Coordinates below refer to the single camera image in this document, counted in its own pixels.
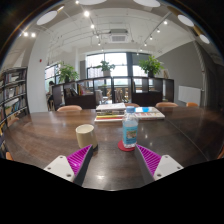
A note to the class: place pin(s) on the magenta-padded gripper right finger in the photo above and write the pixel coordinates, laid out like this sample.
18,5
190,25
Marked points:
166,165

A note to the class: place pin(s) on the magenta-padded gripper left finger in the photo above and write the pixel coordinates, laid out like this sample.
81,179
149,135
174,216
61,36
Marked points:
59,166

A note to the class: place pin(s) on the clear plastic water bottle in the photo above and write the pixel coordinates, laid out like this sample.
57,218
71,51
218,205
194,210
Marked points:
130,128

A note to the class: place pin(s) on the cream paper cup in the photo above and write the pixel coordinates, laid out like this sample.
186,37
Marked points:
86,136

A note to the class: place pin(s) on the flat round red coaster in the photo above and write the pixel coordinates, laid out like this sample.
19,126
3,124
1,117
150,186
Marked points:
121,147

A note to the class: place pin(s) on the flat blue-covered magazine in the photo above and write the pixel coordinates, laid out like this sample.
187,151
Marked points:
150,115

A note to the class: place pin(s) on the orange chairs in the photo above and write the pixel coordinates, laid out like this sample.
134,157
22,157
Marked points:
69,108

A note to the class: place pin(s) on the dark cube shelf unit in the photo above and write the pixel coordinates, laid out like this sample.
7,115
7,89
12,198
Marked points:
146,98

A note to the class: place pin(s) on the stack of books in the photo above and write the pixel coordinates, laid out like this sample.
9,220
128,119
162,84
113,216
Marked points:
110,111

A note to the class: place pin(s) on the person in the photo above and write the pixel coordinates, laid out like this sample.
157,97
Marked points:
51,87

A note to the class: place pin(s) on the tall dark bookshelf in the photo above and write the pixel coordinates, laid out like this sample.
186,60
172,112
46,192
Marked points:
15,90

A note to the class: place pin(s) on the potted green plant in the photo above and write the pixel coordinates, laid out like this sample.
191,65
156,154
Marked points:
151,64
106,66
68,71

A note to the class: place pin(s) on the white ceiling air conditioner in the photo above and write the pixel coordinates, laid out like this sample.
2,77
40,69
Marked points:
119,36

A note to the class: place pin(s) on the round white ceiling lamps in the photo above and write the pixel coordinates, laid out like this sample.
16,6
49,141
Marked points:
46,18

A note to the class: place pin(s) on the track ceiling spotlights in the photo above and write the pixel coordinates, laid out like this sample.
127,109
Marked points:
86,13

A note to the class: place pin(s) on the white wall radiator panel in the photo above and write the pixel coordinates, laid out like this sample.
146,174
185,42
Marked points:
189,95

